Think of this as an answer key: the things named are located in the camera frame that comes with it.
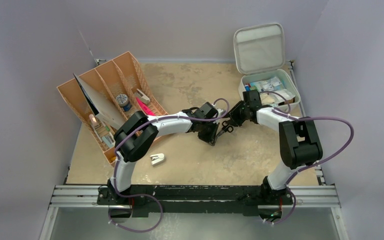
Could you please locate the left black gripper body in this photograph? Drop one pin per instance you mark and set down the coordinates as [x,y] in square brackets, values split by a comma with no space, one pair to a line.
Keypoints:
[206,132]

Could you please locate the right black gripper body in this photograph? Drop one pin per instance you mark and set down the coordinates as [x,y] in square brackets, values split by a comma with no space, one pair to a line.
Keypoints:
[233,120]

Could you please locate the black grey scissors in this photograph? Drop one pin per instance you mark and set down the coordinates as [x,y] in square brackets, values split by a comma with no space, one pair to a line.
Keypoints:
[223,129]

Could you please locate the beige gauze wrap packet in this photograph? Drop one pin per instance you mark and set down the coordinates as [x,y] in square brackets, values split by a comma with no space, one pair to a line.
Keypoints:
[267,99]

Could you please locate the blue white bandage roll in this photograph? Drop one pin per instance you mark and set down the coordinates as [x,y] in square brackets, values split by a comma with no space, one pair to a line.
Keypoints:
[247,88]

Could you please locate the alcohol pad sachet pair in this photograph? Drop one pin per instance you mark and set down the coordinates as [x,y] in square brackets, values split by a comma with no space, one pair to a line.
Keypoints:
[271,85]

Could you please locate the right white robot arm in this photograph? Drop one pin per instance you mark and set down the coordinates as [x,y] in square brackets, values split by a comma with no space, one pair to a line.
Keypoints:
[299,143]

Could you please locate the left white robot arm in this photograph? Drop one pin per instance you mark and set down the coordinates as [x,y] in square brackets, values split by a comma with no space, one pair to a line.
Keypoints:
[135,137]

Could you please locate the white stapler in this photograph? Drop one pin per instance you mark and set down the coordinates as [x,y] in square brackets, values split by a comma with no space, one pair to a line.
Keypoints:
[157,159]

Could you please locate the grey open storage case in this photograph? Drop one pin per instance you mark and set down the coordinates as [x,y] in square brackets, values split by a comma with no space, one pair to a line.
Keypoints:
[259,53]

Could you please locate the grey stapler in tray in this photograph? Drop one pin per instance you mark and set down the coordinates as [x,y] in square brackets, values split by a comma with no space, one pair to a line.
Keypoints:
[142,97]

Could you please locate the pink desk tray organizer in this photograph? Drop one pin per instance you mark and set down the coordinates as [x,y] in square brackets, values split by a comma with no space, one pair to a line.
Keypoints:
[152,109]

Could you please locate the blue grey tape roll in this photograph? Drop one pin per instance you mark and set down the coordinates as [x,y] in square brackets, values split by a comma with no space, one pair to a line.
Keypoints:
[124,102]

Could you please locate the pink file organizer rack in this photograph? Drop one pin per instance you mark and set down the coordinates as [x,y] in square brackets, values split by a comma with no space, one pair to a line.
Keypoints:
[121,75]

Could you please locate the dark folder in rack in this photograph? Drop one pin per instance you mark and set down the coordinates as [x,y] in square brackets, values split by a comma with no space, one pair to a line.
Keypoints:
[101,107]

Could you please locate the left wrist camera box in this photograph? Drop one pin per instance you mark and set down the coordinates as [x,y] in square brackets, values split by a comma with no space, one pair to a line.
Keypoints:
[222,112]

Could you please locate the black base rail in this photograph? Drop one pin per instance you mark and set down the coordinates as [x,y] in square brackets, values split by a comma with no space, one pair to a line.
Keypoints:
[198,199]

